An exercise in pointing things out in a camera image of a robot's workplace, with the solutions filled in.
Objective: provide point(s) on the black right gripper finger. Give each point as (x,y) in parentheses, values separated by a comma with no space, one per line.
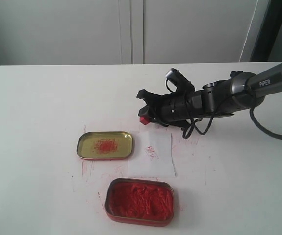
(150,98)
(148,113)

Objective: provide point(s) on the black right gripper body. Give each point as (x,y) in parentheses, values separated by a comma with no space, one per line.
(176,110)

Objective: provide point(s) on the red stamp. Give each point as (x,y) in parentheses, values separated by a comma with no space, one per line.
(146,119)

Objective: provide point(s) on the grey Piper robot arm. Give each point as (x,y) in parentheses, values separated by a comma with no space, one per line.
(222,98)

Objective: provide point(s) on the red ink tin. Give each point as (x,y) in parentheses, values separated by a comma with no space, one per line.
(142,202)

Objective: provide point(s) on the white paper sheet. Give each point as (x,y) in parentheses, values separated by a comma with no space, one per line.
(152,156)

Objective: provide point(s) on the gold tin lid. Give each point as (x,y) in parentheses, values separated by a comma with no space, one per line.
(112,145)

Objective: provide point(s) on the white cabinet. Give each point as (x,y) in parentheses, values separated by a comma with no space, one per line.
(46,32)

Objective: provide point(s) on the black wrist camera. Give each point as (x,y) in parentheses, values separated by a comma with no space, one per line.
(179,81)

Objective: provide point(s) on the dark door frame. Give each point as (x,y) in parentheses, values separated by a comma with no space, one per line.
(268,32)

